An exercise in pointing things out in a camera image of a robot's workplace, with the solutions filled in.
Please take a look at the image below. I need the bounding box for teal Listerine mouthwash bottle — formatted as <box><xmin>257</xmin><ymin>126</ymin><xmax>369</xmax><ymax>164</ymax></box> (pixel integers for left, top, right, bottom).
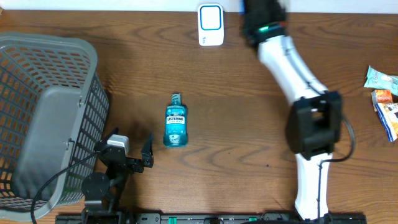
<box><xmin>163</xmin><ymin>93</ymin><xmax>188</xmax><ymax>147</ymax></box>

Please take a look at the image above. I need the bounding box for black left camera cable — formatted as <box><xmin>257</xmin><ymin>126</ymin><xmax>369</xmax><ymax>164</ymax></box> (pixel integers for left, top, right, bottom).
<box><xmin>30</xmin><ymin>151</ymin><xmax>100</xmax><ymax>224</ymax></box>

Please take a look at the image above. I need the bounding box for yellow snack bag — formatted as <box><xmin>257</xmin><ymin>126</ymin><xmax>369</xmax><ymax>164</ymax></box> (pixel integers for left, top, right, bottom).
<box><xmin>376</xmin><ymin>103</ymin><xmax>397</xmax><ymax>142</ymax></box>

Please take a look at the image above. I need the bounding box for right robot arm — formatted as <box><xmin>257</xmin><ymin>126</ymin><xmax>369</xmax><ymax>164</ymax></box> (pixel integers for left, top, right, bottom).
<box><xmin>243</xmin><ymin>0</ymin><xmax>342</xmax><ymax>223</ymax></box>

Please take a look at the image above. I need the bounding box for grey plastic shopping basket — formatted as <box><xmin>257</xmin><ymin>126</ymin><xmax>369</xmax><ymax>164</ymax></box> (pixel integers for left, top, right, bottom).
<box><xmin>1</xmin><ymin>32</ymin><xmax>109</xmax><ymax>222</ymax></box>

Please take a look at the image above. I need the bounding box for orange small box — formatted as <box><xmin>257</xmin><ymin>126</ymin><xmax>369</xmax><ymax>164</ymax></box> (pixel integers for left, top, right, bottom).
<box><xmin>371</xmin><ymin>90</ymin><xmax>393</xmax><ymax>106</ymax></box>

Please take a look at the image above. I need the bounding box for white barcode scanner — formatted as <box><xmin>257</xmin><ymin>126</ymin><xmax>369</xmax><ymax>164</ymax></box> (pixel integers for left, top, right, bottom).
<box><xmin>197</xmin><ymin>3</ymin><xmax>224</xmax><ymax>47</ymax></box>

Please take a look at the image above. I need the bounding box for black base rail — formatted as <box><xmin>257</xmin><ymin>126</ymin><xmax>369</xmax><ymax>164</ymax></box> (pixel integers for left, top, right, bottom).
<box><xmin>55</xmin><ymin>212</ymin><xmax>368</xmax><ymax>224</ymax></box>

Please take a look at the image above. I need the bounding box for light blue wipes pack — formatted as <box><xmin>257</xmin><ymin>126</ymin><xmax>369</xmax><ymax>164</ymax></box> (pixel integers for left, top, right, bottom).
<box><xmin>364</xmin><ymin>66</ymin><xmax>398</xmax><ymax>96</ymax></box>

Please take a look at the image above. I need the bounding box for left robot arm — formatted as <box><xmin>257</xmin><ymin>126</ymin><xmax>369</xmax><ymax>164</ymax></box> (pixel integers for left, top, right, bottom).
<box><xmin>81</xmin><ymin>134</ymin><xmax>154</xmax><ymax>223</ymax></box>

